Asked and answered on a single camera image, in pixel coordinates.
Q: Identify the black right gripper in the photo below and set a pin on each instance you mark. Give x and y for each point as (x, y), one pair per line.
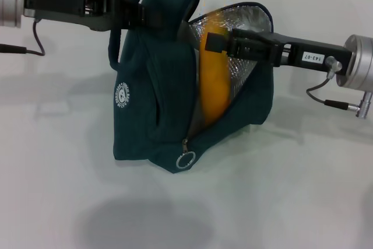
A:
(306, 53)

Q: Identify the yellow banana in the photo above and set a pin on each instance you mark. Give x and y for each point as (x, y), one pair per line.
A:
(214, 85)

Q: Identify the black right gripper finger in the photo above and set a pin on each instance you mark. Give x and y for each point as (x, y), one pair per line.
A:
(151, 18)

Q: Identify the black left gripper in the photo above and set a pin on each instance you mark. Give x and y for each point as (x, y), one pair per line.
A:
(58, 5)

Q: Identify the dark teal insulated lunch bag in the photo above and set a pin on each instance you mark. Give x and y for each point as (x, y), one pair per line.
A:
(163, 85)

